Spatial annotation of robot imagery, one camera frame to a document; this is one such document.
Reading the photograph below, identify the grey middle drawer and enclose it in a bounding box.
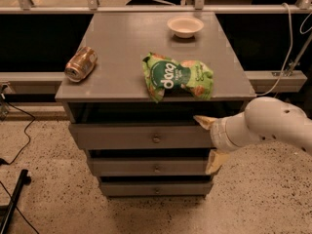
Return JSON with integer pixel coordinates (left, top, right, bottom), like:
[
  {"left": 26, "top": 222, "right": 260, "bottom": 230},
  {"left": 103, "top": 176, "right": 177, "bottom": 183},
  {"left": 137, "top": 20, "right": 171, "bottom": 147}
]
[{"left": 87, "top": 157, "right": 208, "bottom": 176}]

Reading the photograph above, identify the white paper bowl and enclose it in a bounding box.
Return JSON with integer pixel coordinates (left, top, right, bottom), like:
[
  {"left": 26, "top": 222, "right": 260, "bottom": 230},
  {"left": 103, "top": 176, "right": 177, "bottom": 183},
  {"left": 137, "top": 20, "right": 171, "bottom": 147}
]
[{"left": 167, "top": 16, "right": 204, "bottom": 39}]

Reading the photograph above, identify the brown soda can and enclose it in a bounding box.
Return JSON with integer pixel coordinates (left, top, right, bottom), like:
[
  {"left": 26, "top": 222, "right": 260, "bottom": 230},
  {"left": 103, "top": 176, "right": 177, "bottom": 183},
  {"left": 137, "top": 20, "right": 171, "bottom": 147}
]
[{"left": 64, "top": 47, "right": 98, "bottom": 82}]

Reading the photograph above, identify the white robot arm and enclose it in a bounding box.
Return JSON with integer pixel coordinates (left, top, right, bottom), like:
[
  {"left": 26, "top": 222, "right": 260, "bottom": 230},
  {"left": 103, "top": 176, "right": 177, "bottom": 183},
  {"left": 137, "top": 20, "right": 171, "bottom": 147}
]
[{"left": 194, "top": 97, "right": 312, "bottom": 175}]

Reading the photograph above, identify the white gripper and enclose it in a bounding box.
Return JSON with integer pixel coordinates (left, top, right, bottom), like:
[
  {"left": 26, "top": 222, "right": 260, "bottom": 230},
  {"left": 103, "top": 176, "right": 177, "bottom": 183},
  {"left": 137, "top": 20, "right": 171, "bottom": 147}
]
[{"left": 194, "top": 115, "right": 243, "bottom": 176}]

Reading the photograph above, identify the white cable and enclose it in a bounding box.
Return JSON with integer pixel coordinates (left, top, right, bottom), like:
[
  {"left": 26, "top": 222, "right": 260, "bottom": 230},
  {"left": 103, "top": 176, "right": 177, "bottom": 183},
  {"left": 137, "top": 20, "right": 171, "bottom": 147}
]
[{"left": 255, "top": 2, "right": 293, "bottom": 98}]

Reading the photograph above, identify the green dang chip bag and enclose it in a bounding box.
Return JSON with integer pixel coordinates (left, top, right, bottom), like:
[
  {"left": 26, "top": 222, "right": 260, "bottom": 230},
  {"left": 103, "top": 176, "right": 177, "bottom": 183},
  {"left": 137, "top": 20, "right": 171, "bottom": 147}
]
[{"left": 142, "top": 53, "right": 214, "bottom": 102}]

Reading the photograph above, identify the grey drawer cabinet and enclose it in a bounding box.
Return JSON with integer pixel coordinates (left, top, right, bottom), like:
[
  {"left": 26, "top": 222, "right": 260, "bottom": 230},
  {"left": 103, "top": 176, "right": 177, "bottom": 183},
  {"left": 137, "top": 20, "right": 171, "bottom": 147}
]
[{"left": 56, "top": 12, "right": 255, "bottom": 185}]

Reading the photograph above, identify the black stand leg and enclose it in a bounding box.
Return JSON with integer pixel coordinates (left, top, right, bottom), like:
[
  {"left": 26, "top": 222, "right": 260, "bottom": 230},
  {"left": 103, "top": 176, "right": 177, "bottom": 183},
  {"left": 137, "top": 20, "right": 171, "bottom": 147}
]
[{"left": 0, "top": 169, "right": 31, "bottom": 234}]

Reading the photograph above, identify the metal railing frame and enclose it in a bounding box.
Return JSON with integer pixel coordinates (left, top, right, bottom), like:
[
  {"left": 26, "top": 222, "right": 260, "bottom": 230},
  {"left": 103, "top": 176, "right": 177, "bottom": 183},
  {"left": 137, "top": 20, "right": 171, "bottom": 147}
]
[{"left": 0, "top": 0, "right": 312, "bottom": 95}]

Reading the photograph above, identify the grey drawer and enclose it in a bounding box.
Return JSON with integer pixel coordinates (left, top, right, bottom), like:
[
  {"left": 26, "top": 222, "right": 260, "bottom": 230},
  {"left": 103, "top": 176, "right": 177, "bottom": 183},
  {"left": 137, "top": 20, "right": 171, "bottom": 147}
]
[
  {"left": 69, "top": 124, "right": 214, "bottom": 150},
  {"left": 87, "top": 157, "right": 208, "bottom": 176},
  {"left": 99, "top": 181, "right": 213, "bottom": 197}
]

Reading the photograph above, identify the grey bottom drawer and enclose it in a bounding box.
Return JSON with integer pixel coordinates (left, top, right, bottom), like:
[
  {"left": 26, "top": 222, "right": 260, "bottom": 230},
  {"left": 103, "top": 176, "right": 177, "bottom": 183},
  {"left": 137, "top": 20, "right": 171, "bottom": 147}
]
[{"left": 99, "top": 181, "right": 213, "bottom": 197}]

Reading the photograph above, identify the black floor cable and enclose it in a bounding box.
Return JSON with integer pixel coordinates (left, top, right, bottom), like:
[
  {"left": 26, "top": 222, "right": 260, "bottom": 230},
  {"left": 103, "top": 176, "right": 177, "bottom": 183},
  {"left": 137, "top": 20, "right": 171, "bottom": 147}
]
[{"left": 0, "top": 93, "right": 37, "bottom": 166}]

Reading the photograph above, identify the grey top drawer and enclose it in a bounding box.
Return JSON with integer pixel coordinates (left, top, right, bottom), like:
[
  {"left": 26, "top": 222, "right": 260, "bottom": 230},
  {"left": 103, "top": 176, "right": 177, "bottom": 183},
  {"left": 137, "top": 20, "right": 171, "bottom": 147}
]
[{"left": 69, "top": 124, "right": 214, "bottom": 150}]

